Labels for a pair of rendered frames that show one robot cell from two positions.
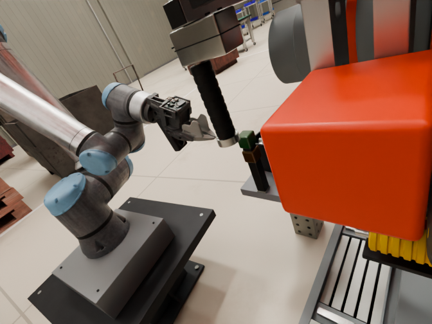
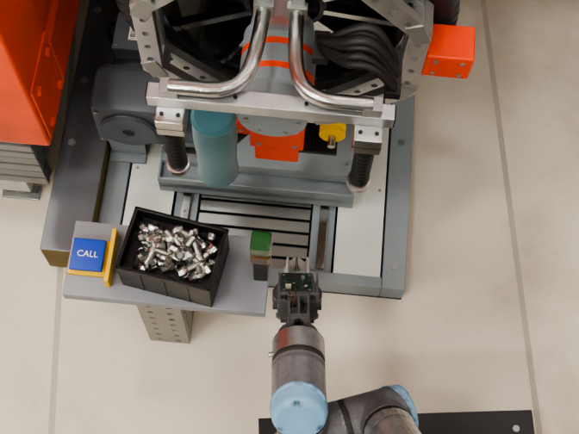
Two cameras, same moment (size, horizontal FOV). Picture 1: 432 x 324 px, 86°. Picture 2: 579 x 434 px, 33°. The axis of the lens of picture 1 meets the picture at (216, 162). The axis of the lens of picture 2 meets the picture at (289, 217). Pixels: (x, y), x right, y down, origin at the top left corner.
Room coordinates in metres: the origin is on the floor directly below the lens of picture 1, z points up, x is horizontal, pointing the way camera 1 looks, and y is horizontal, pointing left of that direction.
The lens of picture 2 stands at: (1.05, 0.39, 2.44)
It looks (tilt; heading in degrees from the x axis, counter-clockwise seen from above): 68 degrees down; 222
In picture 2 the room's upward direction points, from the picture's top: 4 degrees clockwise
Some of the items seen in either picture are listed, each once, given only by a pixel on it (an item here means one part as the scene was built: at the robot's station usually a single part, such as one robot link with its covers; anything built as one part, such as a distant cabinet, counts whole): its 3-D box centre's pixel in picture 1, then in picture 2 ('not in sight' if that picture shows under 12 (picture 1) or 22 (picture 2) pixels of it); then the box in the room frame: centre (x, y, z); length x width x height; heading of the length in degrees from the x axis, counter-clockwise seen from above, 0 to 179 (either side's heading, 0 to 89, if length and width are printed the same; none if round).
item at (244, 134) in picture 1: (246, 139); (260, 243); (0.59, -0.11, 0.64); 0.04 x 0.04 x 0.04; 41
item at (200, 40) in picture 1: (205, 37); (368, 125); (0.38, -0.06, 0.93); 0.09 x 0.05 x 0.05; 41
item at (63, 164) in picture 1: (69, 134); not in sight; (3.24, 1.62, 0.41); 1.19 x 0.98 x 0.82; 41
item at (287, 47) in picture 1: (343, 33); (277, 71); (0.38, -0.27, 0.85); 0.21 x 0.14 x 0.14; 41
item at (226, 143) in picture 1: (215, 103); (361, 164); (0.40, -0.04, 0.83); 0.04 x 0.04 x 0.16
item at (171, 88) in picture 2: not in sight; (216, 37); (0.49, -0.32, 1.03); 0.19 x 0.18 x 0.11; 41
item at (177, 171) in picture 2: not in sight; (175, 147); (0.62, -0.30, 0.83); 0.04 x 0.04 x 0.16
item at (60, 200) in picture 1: (78, 202); not in sight; (0.77, 0.51, 0.59); 0.17 x 0.15 x 0.18; 152
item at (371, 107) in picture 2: not in sight; (334, 47); (0.36, -0.17, 1.03); 0.19 x 0.18 x 0.11; 41
